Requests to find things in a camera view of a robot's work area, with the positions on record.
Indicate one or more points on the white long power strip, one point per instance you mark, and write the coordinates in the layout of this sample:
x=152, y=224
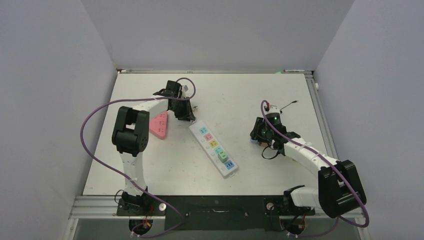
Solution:
x=211, y=145

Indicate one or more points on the pink triangular socket base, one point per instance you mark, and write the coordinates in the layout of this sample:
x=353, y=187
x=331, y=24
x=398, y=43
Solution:
x=158, y=125

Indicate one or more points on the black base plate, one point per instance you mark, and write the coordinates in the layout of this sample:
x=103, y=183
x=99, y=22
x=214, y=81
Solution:
x=218, y=212

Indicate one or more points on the wrist white camera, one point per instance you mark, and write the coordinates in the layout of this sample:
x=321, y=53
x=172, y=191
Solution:
x=184, y=89
x=273, y=109

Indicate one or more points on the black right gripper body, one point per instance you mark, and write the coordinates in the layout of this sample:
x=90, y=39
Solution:
x=265, y=134

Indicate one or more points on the green cube plug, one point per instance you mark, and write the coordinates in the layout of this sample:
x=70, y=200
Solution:
x=222, y=155

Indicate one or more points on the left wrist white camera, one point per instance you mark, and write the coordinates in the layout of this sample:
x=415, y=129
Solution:
x=184, y=89

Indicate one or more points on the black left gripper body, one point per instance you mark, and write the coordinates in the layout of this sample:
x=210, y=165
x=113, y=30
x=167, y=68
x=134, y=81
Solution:
x=180, y=109

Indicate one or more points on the aluminium frame rail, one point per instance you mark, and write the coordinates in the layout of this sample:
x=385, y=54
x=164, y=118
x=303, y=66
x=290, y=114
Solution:
x=104, y=207

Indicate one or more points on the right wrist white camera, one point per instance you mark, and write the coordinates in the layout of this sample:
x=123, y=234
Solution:
x=273, y=109

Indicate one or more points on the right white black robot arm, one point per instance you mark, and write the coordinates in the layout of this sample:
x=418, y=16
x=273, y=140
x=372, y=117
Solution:
x=339, y=189

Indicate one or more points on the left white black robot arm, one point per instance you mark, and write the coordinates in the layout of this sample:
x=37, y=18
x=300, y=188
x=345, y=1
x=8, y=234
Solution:
x=131, y=135

